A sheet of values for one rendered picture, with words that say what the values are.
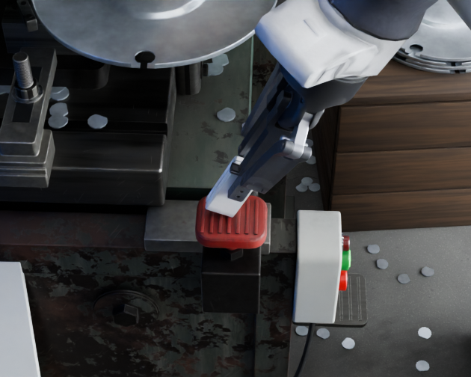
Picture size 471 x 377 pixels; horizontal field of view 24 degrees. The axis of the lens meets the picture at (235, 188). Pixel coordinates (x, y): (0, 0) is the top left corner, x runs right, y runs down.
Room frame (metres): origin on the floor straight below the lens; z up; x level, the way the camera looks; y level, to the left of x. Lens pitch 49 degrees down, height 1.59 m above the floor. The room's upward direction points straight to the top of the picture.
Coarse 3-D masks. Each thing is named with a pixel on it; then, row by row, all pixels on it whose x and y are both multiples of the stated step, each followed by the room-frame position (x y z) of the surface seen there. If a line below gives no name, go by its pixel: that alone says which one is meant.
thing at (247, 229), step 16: (240, 208) 0.69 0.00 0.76; (256, 208) 0.69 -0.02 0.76; (208, 224) 0.67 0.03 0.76; (224, 224) 0.67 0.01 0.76; (240, 224) 0.67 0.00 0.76; (256, 224) 0.67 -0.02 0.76; (208, 240) 0.65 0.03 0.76; (224, 240) 0.65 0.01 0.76; (240, 240) 0.65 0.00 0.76; (256, 240) 0.65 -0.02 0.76
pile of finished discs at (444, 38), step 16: (432, 16) 1.42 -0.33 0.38; (448, 16) 1.42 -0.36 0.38; (416, 32) 1.39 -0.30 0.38; (432, 32) 1.39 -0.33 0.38; (448, 32) 1.39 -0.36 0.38; (464, 32) 1.39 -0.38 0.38; (400, 48) 1.35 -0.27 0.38; (416, 48) 1.36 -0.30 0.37; (432, 48) 1.35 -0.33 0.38; (448, 48) 1.35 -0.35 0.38; (464, 48) 1.35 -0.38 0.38; (416, 64) 1.33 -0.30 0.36; (432, 64) 1.32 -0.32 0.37; (448, 64) 1.32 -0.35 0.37; (464, 64) 1.32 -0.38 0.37
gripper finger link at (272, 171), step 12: (276, 144) 0.63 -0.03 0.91; (288, 144) 0.62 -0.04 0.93; (264, 156) 0.64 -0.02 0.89; (276, 156) 0.63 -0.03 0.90; (252, 168) 0.64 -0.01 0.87; (264, 168) 0.63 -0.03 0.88; (276, 168) 0.63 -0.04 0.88; (288, 168) 0.63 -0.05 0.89; (240, 180) 0.65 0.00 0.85; (252, 180) 0.64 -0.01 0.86; (264, 180) 0.64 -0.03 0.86; (276, 180) 0.64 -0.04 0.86; (264, 192) 0.64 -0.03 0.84
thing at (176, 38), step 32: (32, 0) 0.97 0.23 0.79; (64, 0) 0.98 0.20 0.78; (96, 0) 0.98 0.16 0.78; (128, 0) 0.97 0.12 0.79; (160, 0) 0.97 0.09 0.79; (192, 0) 0.97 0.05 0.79; (224, 0) 0.98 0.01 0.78; (256, 0) 0.98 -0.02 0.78; (64, 32) 0.93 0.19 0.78; (96, 32) 0.93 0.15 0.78; (128, 32) 0.93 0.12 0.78; (160, 32) 0.93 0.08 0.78; (192, 32) 0.93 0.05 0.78; (224, 32) 0.93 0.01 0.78; (128, 64) 0.87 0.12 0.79; (160, 64) 0.87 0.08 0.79
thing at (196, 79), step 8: (280, 0) 0.98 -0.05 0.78; (136, 56) 0.97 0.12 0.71; (144, 56) 0.96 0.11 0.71; (152, 56) 0.96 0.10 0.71; (192, 64) 0.96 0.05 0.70; (200, 64) 0.98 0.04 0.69; (208, 64) 0.98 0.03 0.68; (176, 72) 0.97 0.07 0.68; (184, 72) 0.96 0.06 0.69; (192, 72) 0.96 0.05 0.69; (200, 72) 0.97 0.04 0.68; (208, 72) 0.98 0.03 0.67; (176, 80) 0.97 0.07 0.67; (184, 80) 0.96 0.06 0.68; (192, 80) 0.96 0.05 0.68; (200, 80) 0.97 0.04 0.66; (176, 88) 0.97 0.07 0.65; (184, 88) 0.96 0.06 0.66; (192, 88) 0.96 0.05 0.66
